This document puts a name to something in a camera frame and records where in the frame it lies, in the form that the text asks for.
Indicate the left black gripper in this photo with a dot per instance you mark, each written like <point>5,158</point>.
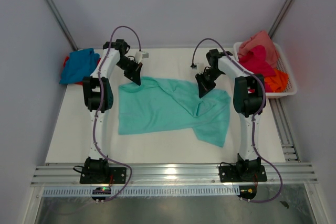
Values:
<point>134,75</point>

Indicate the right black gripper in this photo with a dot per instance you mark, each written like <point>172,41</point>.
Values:
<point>203,87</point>

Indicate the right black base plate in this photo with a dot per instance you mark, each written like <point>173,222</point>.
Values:
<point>234,173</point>

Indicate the orange t shirt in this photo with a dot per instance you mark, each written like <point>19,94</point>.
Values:
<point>277,83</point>

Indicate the white slotted cable duct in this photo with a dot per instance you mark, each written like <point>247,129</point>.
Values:
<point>146,191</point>

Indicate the corner frame post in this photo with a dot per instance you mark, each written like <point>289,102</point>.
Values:
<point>280,17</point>
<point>61,23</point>

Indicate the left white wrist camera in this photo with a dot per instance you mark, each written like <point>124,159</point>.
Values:
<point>139,55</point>

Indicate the left corner frame post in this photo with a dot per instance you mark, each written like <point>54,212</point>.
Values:
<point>61,23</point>

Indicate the magenta t shirt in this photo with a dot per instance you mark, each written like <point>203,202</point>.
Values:
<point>255,62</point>

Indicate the aluminium front rail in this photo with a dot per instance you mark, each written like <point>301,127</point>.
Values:
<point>168,174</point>

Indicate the black controller board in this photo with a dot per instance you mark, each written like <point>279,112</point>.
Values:
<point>247,192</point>
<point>101,193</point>

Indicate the right corner frame post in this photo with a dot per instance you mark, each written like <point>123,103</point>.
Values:
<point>280,17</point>

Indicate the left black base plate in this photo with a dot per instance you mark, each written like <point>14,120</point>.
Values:
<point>115,175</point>

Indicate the left black controller board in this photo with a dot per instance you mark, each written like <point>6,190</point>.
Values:
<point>101,193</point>

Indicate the salmon pink t shirt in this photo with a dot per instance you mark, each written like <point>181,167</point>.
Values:
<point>261,39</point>

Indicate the red folded t shirt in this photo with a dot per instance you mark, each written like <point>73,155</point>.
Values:
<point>66,60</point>

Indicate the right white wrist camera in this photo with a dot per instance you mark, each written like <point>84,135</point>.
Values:
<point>197,66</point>

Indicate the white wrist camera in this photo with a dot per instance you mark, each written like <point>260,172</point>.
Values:
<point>139,55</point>
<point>197,66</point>

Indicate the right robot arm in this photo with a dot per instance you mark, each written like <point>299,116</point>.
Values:
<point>249,99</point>

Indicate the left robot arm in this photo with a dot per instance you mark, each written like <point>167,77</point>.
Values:
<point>98,98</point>

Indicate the teal t shirt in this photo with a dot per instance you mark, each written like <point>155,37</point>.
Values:
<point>168,104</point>

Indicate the blue folded t shirt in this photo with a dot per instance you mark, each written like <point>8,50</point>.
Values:
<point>82,63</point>

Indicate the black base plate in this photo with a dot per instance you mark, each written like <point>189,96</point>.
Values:
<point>115,175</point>
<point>234,173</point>

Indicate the right black controller board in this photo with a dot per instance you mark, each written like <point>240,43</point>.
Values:
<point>247,192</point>

